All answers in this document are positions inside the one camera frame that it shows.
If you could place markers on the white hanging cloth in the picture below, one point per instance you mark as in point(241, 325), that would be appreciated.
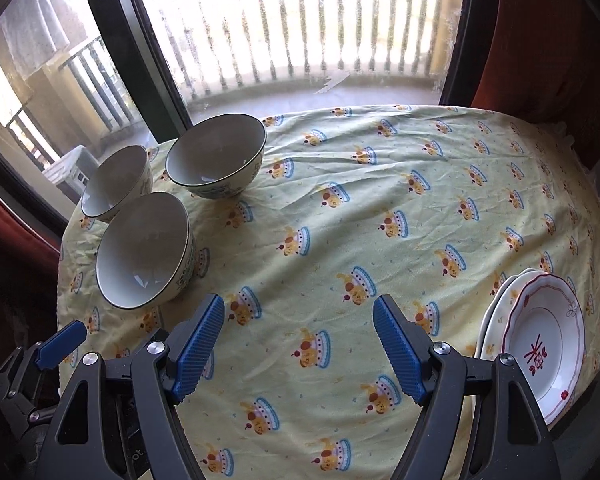
point(35, 25)

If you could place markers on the white outdoor air conditioner unit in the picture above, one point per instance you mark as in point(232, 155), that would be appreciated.
point(70, 170)

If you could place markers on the dark window frame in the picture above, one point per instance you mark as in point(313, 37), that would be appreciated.
point(130, 50)

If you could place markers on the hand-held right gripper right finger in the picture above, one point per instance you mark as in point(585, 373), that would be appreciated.
point(400, 350)

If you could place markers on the yellow printed tablecloth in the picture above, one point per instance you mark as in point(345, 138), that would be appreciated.
point(355, 185)

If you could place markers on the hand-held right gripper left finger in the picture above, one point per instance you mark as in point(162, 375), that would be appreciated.
point(195, 350)

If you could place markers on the small scalloped patterned dish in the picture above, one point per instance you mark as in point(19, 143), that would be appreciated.
point(550, 310)

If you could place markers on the floral ceramic bowl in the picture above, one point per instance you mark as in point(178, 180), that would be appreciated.
point(140, 250)
point(215, 155)
point(115, 180)

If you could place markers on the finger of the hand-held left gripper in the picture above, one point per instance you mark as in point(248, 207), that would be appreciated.
point(60, 344)

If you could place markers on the large scalloped yellow-flower plate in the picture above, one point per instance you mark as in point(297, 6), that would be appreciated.
point(484, 330)

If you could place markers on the ribbed-rim floral plate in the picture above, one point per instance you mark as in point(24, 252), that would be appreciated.
point(502, 305)

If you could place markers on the balcony railing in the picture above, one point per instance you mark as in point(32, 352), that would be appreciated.
point(82, 50)

